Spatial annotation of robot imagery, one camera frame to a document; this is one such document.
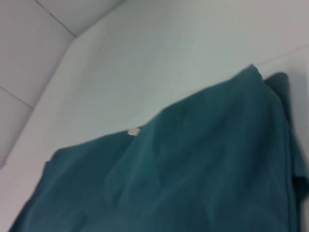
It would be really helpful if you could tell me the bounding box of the teal blue t-shirt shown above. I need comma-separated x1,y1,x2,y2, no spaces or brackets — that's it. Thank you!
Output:
8,63,309,232

